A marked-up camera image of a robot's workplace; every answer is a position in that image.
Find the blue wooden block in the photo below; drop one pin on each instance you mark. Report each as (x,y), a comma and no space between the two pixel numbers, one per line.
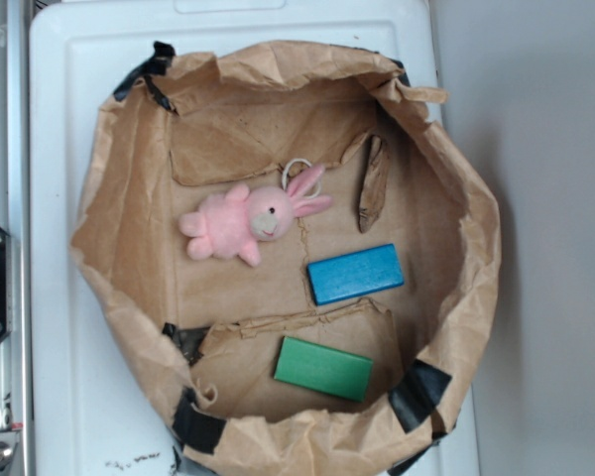
(355,274)

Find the green wooden block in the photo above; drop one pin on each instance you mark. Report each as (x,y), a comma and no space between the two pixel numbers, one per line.
(323,369)

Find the brown paper bag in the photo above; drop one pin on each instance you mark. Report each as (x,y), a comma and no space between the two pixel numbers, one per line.
(203,338)

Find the pink plush bunny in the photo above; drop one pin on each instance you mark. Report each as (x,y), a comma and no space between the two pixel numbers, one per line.
(234,223)

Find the white plastic bin lid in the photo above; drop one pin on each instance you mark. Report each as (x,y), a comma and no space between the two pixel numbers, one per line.
(91,415)

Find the aluminium frame rail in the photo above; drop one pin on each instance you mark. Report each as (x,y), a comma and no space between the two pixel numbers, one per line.
(17,448)

